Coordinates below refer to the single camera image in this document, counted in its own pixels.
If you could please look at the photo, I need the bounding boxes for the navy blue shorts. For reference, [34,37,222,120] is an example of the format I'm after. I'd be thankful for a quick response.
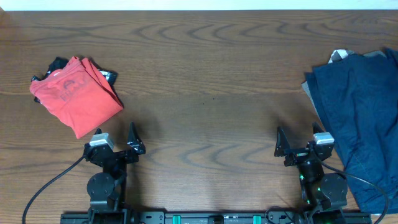
[305,49,397,214]

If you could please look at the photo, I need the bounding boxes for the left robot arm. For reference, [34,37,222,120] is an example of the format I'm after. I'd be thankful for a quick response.
[83,123,146,223]

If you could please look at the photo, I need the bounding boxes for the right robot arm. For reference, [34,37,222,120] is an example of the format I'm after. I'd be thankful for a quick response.
[274,123,348,223]

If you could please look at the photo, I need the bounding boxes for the red folded t-shirt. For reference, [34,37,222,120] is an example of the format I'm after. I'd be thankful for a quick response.
[30,57,124,139]

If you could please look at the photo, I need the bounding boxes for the black garment under red shirt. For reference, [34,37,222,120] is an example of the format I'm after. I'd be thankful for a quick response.
[30,57,121,111]

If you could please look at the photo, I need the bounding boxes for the grey garment in pile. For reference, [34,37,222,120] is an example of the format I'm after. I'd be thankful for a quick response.
[301,49,386,116]

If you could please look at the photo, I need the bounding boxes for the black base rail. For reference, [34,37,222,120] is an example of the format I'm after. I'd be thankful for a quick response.
[60,209,372,224]

